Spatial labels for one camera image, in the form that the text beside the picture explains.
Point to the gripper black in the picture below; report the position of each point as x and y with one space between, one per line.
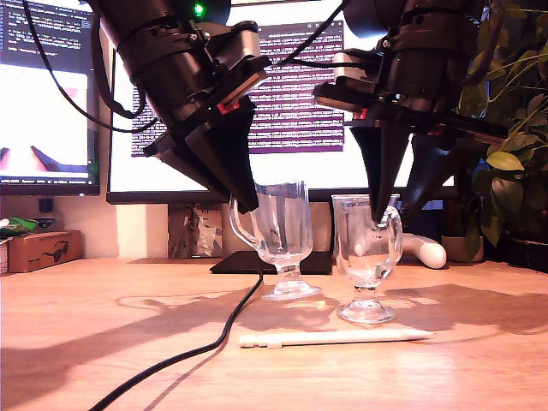
421 81
180 94

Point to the black Huawei computer monitor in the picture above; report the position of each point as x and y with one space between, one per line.
299 171

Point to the small footed glass cup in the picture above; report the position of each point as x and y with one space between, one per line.
364 257
287 240

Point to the beige plant pot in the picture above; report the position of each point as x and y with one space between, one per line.
456 248

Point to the brown cardboard box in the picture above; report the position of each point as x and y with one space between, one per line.
43 252

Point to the white stylus pen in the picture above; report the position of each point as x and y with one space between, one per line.
342 337

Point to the white game controller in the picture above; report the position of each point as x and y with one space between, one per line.
428 254

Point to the green leafy houseplant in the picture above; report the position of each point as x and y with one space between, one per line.
505 160

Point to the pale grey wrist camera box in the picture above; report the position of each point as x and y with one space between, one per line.
349 70
247 45

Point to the green snack bag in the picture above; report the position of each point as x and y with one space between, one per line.
21 224

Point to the black planter tray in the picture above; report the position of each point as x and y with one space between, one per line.
526 254

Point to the black monitor showing code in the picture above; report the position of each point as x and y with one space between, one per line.
43 107

